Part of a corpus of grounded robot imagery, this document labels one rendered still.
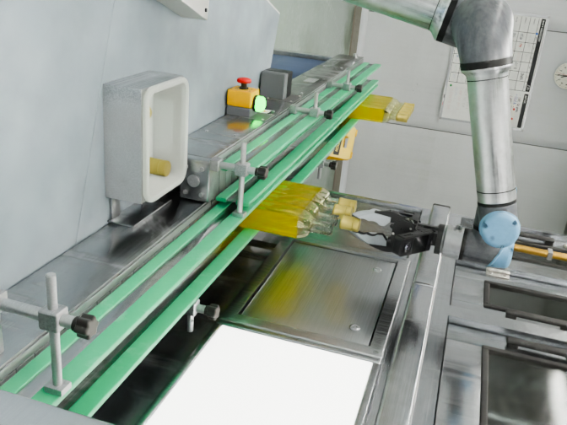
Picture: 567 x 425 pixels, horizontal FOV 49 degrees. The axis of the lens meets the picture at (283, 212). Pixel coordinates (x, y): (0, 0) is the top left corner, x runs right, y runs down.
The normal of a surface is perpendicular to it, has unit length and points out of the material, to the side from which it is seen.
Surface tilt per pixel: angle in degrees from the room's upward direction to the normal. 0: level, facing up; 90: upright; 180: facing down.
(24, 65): 0
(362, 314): 90
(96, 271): 90
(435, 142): 90
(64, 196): 0
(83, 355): 90
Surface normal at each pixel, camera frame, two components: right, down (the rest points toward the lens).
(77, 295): 0.08, -0.92
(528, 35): -0.30, 0.34
